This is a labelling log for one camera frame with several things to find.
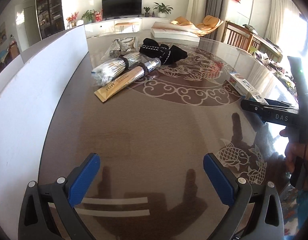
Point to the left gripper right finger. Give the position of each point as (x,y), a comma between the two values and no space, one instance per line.
(222,179)

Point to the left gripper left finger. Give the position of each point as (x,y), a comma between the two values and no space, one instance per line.
(81,177)

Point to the blue white medicine box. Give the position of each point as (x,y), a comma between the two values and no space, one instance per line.
(244,88)

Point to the bagged wooden sticks bundle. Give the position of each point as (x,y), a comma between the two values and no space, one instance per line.
(111,69)

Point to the tan HIH paper package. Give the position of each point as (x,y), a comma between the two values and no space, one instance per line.
(121,82)

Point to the black knitted gloves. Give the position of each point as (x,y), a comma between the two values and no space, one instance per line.
(167,55)

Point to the right hand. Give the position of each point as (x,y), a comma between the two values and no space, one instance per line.
(292,151)

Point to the large white cardboard box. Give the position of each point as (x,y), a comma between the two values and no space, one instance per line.
(30,89)

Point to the wooden dining chair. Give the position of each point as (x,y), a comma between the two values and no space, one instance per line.
(240,37)

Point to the orange lounge chair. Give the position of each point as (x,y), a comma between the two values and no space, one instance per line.
(207,26)

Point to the white tv cabinet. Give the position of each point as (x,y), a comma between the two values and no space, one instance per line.
(122,25)

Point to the red flower vase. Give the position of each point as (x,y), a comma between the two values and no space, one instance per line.
(72,19)

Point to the flat white box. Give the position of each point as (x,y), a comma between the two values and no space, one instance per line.
(172,31)

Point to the dark glass display cabinet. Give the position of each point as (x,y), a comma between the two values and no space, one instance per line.
(50,17)

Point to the black television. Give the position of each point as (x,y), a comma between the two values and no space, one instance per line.
(120,8)

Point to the green potted plant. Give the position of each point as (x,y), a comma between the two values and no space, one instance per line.
(162,9)

